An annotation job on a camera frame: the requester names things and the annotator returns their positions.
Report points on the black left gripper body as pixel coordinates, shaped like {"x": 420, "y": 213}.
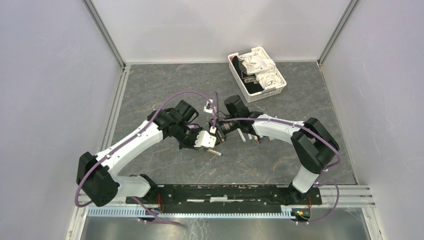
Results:
{"x": 188, "y": 136}

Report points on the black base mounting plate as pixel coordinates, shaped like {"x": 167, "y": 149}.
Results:
{"x": 228, "y": 199}

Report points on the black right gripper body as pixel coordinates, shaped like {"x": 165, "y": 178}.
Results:
{"x": 223, "y": 128}

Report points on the crumpled white cloth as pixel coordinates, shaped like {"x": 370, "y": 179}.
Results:
{"x": 259, "y": 63}

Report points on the aluminium frame rail front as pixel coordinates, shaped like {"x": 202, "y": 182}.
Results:
{"x": 349, "y": 196}

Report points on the aluminium frame rail left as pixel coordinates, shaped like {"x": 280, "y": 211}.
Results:
{"x": 114, "y": 110}

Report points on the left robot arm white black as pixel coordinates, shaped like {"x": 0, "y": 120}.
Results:
{"x": 98, "y": 174}

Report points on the aluminium frame rail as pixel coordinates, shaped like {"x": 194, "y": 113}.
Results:
{"x": 349, "y": 196}
{"x": 114, "y": 110}

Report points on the black item in basket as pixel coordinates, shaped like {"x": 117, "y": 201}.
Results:
{"x": 248, "y": 80}

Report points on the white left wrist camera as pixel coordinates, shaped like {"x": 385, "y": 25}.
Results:
{"x": 205, "y": 140}

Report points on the white plastic basket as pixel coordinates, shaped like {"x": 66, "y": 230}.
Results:
{"x": 260, "y": 95}

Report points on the white slotted cable duct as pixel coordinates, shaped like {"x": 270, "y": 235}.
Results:
{"x": 139, "y": 212}

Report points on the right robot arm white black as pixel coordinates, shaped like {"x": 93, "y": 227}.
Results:
{"x": 314, "y": 145}

